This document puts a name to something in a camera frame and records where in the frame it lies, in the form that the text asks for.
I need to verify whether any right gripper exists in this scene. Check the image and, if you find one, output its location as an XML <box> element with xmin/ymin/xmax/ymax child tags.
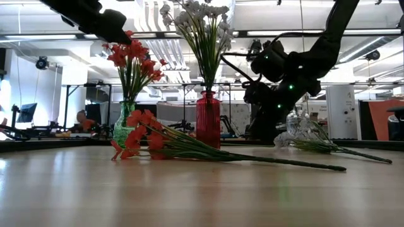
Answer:
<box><xmin>242</xmin><ymin>39</ymin><xmax>321</xmax><ymax>143</ymax></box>

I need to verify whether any white pillar cabinet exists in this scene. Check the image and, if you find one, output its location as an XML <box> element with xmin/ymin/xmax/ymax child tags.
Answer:
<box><xmin>326</xmin><ymin>84</ymin><xmax>357</xmax><ymax>139</ymax></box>

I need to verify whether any orange partition panel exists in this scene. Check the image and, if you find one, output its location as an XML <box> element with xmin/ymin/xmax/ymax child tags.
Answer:
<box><xmin>367</xmin><ymin>100</ymin><xmax>404</xmax><ymax>141</ymax></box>

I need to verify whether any silver ventilation duct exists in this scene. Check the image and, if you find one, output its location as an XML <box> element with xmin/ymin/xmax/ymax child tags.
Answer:
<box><xmin>339</xmin><ymin>36</ymin><xmax>392</xmax><ymax>63</ymax></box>

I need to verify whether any black office chair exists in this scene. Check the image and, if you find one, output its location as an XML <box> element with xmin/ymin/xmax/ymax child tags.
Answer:
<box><xmin>387</xmin><ymin>106</ymin><xmax>404</xmax><ymax>142</ymax></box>

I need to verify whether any clear glass vase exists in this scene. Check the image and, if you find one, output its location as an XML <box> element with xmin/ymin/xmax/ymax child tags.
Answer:
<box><xmin>285</xmin><ymin>108</ymin><xmax>312</xmax><ymax>141</ymax></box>

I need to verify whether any green glass vase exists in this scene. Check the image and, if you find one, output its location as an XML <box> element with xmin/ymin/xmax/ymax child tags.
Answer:
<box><xmin>112</xmin><ymin>100</ymin><xmax>137</xmax><ymax>148</ymax></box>

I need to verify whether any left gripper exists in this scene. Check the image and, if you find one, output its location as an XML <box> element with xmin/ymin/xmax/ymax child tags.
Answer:
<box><xmin>78</xmin><ymin>8</ymin><xmax>133</xmax><ymax>45</ymax></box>

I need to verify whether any person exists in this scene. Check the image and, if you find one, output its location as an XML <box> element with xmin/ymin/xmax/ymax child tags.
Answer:
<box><xmin>75</xmin><ymin>109</ymin><xmax>97</xmax><ymax>135</ymax></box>

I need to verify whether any black aluminium table frame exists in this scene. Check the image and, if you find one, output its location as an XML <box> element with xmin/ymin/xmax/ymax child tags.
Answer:
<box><xmin>0</xmin><ymin>137</ymin><xmax>404</xmax><ymax>152</ymax></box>

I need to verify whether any small tilted monitor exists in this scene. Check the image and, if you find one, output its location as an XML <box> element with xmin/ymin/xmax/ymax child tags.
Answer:
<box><xmin>16</xmin><ymin>102</ymin><xmax>38</xmax><ymax>124</ymax></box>

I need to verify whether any red glass vase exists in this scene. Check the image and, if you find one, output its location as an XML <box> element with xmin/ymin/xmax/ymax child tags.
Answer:
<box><xmin>195</xmin><ymin>90</ymin><xmax>222</xmax><ymax>149</ymax></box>

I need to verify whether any black gantry frame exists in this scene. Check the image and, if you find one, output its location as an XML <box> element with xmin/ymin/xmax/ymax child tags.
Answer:
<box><xmin>64</xmin><ymin>83</ymin><xmax>113</xmax><ymax>127</ymax></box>

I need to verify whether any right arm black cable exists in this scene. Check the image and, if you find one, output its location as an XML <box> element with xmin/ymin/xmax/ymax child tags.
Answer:
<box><xmin>220</xmin><ymin>53</ymin><xmax>263</xmax><ymax>84</ymax></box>

